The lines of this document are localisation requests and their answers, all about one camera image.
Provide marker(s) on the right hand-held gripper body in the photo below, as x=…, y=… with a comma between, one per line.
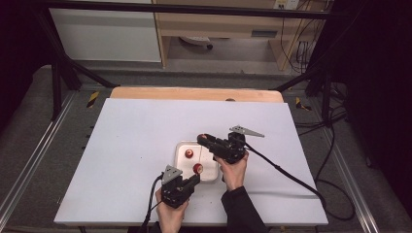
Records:
x=231, y=150

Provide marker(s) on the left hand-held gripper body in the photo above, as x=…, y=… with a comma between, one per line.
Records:
x=173, y=192

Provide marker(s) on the red hawthorn fruit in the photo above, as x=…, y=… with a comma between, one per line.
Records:
x=202, y=136
x=197, y=168
x=188, y=153

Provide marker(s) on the thin wooden skewer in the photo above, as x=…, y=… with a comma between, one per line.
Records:
x=200, y=154

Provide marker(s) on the white square tray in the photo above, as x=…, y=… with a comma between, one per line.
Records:
x=184, y=168

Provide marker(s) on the person's left hand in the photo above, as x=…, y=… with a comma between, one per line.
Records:
x=170, y=216

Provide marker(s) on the person's right hand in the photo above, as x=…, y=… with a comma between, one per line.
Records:
x=234, y=174

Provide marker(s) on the wooden table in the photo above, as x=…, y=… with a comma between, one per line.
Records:
x=181, y=93

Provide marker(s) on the white table board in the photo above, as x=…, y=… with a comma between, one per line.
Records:
x=129, y=145

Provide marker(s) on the office chair base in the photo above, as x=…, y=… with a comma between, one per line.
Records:
x=196, y=40

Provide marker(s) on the light wooden desk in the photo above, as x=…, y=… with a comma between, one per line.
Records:
x=220, y=26

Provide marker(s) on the yellow black tape marker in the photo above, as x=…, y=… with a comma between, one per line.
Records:
x=93, y=99

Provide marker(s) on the white cabinet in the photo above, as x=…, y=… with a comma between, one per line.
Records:
x=103, y=35

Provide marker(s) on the white power strip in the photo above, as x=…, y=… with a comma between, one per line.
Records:
x=286, y=4

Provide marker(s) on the dark curtain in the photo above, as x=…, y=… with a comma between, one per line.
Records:
x=382, y=81
x=19, y=48

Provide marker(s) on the aluminium floor rail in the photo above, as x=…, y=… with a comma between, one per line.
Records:
x=35, y=152
x=353, y=191

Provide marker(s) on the black metal frame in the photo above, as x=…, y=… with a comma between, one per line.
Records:
x=194, y=9

